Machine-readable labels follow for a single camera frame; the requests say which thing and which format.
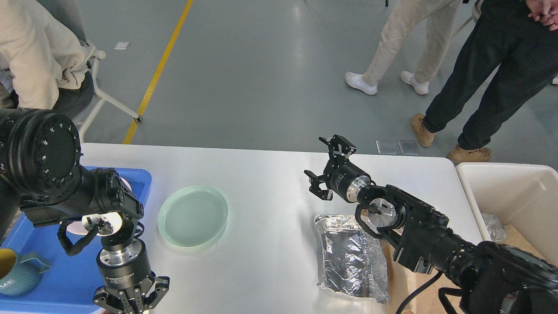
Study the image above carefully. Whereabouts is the brown boot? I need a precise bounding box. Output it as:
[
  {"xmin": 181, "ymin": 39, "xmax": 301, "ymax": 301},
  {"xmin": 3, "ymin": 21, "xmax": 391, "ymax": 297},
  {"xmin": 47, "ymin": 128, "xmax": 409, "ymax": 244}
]
[
  {"xmin": 446, "ymin": 145, "xmax": 492, "ymax": 165},
  {"xmin": 410, "ymin": 114, "xmax": 435, "ymax": 147}
]

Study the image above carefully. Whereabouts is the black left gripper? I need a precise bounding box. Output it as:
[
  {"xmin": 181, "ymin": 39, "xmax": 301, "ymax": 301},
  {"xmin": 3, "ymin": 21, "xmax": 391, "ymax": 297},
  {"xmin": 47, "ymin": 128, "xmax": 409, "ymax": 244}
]
[{"xmin": 92, "ymin": 237, "xmax": 170, "ymax": 314}]

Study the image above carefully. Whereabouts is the person in beige trousers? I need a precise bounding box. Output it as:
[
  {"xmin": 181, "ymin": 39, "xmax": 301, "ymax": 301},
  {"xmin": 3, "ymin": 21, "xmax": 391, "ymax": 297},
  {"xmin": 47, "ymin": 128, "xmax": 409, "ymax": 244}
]
[{"xmin": 345, "ymin": 0, "xmax": 463, "ymax": 96}]

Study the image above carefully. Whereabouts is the floor socket plate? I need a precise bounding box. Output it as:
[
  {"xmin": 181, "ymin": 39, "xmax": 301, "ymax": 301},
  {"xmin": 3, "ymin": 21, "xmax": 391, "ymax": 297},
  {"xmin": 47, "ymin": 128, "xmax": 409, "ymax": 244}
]
[
  {"xmin": 375, "ymin": 140, "xmax": 398, "ymax": 155},
  {"xmin": 398, "ymin": 140, "xmax": 420, "ymax": 156}
]

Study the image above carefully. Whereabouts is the left floor socket plate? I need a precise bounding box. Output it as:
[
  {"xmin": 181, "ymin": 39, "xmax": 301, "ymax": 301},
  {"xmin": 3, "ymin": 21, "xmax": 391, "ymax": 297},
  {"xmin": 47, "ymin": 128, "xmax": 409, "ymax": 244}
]
[{"xmin": 375, "ymin": 140, "xmax": 398, "ymax": 155}]

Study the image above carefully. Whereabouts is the dark green ceramic mug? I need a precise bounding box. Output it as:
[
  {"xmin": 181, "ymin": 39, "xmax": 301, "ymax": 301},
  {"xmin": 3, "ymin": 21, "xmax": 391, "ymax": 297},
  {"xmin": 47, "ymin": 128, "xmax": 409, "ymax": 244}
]
[{"xmin": 0, "ymin": 248, "xmax": 51, "ymax": 296}]

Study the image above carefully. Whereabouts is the blue plastic tray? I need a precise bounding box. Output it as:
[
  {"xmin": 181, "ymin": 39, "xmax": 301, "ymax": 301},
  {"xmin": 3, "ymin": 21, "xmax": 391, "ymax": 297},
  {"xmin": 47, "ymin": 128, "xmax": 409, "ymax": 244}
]
[{"xmin": 1, "ymin": 166, "xmax": 152, "ymax": 314}]

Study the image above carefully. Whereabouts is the pink ceramic plate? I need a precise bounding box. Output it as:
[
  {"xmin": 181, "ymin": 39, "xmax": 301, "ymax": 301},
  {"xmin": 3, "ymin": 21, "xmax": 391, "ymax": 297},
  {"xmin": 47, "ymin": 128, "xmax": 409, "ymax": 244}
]
[{"xmin": 65, "ymin": 176, "xmax": 133, "ymax": 236}]

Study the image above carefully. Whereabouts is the person in black clothes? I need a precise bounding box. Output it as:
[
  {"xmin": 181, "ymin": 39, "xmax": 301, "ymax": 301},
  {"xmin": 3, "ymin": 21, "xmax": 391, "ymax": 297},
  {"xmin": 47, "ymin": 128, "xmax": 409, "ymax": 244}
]
[{"xmin": 423, "ymin": 0, "xmax": 558, "ymax": 150}]

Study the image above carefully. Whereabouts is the person in cream sweater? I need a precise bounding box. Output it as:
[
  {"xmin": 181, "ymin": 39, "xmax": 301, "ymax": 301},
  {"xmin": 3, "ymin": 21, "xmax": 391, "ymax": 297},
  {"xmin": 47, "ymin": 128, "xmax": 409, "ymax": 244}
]
[{"xmin": 0, "ymin": 0, "xmax": 94, "ymax": 120}]

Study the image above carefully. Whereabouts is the green ceramic plate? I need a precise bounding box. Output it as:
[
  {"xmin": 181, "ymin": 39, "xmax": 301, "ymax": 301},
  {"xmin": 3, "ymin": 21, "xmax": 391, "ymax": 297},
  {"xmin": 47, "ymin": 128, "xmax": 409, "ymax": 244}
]
[{"xmin": 157, "ymin": 185, "xmax": 228, "ymax": 249}]

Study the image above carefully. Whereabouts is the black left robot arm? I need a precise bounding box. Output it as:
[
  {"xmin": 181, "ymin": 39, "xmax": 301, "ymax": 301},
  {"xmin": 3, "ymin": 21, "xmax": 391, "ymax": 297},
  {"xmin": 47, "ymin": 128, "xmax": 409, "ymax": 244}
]
[{"xmin": 0, "ymin": 109, "xmax": 170, "ymax": 314}]

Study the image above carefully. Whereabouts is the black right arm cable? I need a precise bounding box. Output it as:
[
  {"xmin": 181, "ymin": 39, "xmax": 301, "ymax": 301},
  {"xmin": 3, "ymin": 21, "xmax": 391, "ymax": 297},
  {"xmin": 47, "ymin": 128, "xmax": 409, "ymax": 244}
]
[{"xmin": 395, "ymin": 270, "xmax": 443, "ymax": 314}]

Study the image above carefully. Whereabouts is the white chair near person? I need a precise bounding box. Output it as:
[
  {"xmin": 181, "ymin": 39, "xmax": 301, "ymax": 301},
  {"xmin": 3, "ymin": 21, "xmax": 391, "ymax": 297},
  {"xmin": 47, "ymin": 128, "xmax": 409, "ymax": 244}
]
[{"xmin": 38, "ymin": 0, "xmax": 142, "ymax": 143}]

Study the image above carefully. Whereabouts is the white plastic bin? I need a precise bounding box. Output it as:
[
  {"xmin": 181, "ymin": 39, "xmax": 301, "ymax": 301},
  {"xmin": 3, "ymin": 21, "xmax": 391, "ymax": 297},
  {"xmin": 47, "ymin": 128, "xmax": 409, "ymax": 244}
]
[{"xmin": 456, "ymin": 163, "xmax": 558, "ymax": 264}]

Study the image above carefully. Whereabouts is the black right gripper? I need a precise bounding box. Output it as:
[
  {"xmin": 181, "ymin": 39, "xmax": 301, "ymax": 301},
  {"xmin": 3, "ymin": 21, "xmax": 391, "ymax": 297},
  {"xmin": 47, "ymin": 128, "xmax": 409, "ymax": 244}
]
[{"xmin": 304, "ymin": 134, "xmax": 371, "ymax": 203}]

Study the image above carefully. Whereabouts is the silver foil bag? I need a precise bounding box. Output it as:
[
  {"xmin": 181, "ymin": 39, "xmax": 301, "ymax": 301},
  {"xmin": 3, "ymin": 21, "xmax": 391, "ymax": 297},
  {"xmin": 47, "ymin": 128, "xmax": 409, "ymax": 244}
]
[{"xmin": 313, "ymin": 215, "xmax": 391, "ymax": 304}]

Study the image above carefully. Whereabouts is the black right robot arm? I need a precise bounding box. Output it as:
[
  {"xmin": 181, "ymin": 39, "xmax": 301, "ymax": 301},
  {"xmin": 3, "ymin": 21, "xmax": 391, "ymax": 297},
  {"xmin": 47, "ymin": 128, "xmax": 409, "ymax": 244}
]
[{"xmin": 305, "ymin": 135, "xmax": 557, "ymax": 314}]

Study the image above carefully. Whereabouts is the right floor socket plate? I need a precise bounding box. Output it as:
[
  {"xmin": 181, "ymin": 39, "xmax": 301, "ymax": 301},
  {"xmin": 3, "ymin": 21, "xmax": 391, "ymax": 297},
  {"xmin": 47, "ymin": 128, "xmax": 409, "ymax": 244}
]
[{"xmin": 398, "ymin": 140, "xmax": 420, "ymax": 156}]

